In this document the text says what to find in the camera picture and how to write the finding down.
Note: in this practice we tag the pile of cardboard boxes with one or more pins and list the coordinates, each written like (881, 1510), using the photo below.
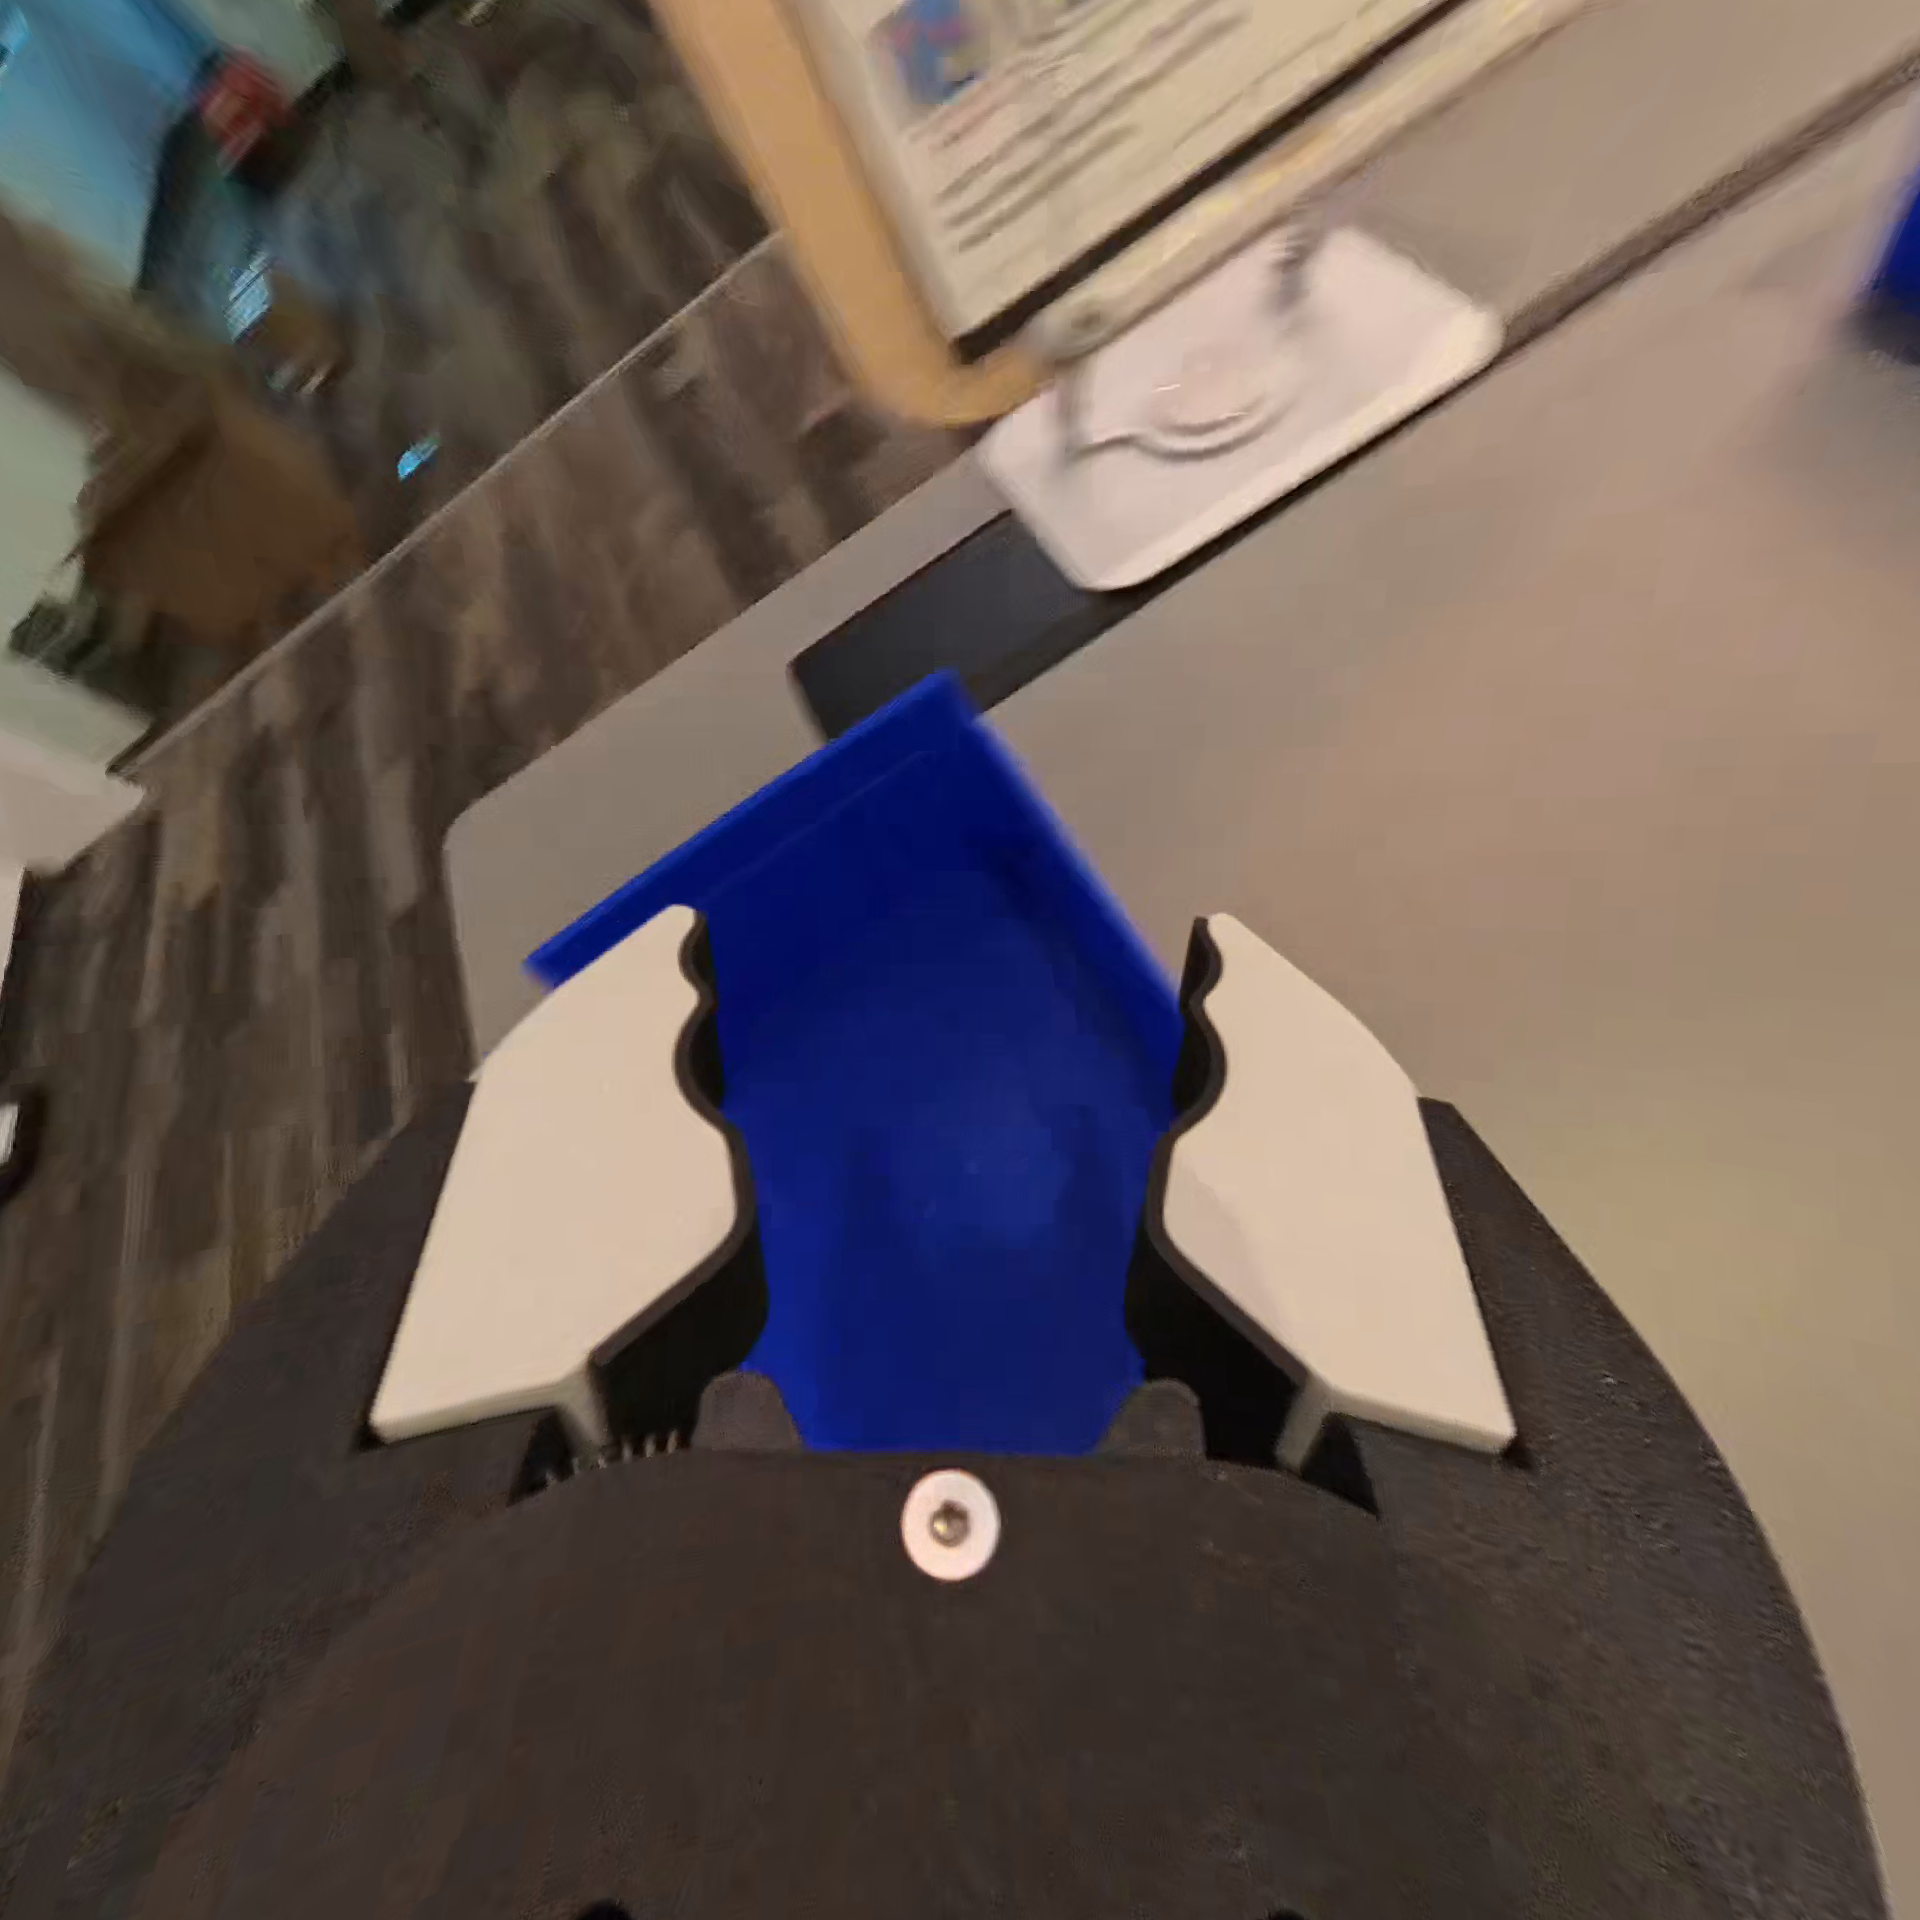
(211, 510)

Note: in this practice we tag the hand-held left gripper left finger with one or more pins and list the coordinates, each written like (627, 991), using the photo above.
(579, 1200)

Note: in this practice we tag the black floor object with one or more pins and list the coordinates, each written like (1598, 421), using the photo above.
(19, 1142)

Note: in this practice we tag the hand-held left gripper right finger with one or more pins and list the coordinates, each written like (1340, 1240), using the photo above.
(1321, 1215)

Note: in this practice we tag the orange floor device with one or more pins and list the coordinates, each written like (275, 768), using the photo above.
(234, 106)

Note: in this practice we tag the dark rectangular table pad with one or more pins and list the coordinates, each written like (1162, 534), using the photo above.
(962, 629)

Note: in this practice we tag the blue plastic bin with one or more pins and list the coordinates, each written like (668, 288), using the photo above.
(932, 1080)
(1893, 240)

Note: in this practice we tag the printed instruction board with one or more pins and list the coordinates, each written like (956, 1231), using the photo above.
(1079, 136)

